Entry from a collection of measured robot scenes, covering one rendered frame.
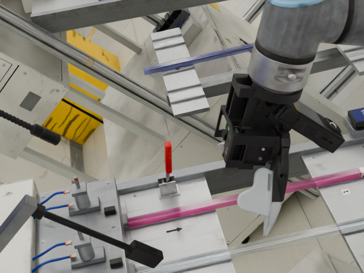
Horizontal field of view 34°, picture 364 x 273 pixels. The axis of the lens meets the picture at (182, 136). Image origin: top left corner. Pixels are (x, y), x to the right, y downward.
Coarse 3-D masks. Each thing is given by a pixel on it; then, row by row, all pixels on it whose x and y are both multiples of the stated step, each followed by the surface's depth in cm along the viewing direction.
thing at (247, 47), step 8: (232, 48) 129; (240, 48) 128; (248, 48) 129; (200, 56) 128; (208, 56) 128; (216, 56) 128; (224, 56) 129; (160, 64) 128; (168, 64) 128; (176, 64) 128; (184, 64) 128; (144, 72) 128; (152, 72) 128
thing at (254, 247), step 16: (336, 224) 95; (352, 224) 94; (272, 240) 94; (288, 240) 93; (304, 240) 94; (192, 256) 93; (208, 256) 93; (224, 256) 93; (144, 272) 92; (160, 272) 92
